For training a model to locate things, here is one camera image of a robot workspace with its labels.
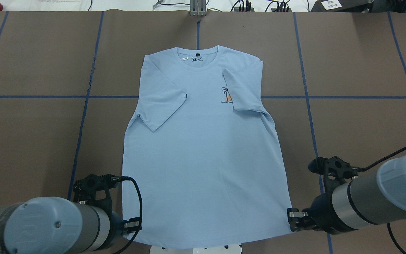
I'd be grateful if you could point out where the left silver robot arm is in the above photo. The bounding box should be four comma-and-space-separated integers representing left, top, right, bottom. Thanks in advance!
0, 197, 142, 254

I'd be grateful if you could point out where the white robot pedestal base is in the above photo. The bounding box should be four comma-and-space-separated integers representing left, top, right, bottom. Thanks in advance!
149, 244, 243, 254

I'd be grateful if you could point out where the black power adapter box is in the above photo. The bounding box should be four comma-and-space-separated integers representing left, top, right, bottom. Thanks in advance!
310, 0, 374, 13

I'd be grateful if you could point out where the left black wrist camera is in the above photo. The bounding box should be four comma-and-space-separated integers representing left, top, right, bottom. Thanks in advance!
72, 175, 122, 214

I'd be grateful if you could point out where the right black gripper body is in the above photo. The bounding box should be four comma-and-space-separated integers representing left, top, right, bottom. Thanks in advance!
287, 194, 340, 235

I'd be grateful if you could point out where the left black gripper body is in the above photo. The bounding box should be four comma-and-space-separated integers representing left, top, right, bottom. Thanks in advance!
106, 212, 142, 247

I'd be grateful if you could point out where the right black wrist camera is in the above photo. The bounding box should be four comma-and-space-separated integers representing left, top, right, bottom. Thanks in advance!
308, 156, 359, 193

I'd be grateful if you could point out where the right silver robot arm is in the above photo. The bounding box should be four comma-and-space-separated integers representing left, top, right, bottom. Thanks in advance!
287, 155, 406, 235

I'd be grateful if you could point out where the aluminium frame post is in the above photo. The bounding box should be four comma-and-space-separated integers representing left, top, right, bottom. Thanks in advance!
190, 0, 207, 17

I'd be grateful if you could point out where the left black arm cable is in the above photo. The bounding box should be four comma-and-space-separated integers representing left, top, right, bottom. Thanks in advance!
113, 176, 143, 254

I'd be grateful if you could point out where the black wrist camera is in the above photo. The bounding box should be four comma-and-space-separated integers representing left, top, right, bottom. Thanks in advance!
72, 175, 122, 214
308, 156, 359, 193

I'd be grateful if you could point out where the light blue t-shirt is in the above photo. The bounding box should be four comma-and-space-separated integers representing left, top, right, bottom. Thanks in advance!
122, 46, 291, 249

